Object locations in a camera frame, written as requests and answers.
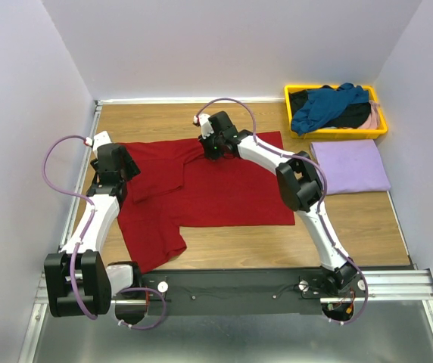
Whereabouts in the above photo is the red t shirt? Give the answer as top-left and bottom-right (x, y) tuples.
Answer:
(117, 138), (294, 273)

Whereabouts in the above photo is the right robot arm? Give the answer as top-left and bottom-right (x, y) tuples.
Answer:
(193, 111), (359, 296)

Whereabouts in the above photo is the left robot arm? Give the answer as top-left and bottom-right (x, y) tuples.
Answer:
(44, 132), (142, 320)

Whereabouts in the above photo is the yellow plastic bin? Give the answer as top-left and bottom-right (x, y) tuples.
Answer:
(284, 83), (388, 140)

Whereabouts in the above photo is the blue t shirt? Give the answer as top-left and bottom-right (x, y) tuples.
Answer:
(290, 82), (370, 136)

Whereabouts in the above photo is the folded purple t shirt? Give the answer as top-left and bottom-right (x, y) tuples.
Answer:
(310, 139), (391, 194)

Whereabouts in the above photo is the pink t shirt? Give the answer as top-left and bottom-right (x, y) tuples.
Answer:
(360, 101), (380, 130)

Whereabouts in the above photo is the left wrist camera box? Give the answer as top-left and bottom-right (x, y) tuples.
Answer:
(91, 131), (113, 155)

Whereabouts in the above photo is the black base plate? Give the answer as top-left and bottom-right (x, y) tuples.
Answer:
(98, 268), (369, 318)

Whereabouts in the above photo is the aluminium front rail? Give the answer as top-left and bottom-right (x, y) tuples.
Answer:
(34, 268), (433, 304)

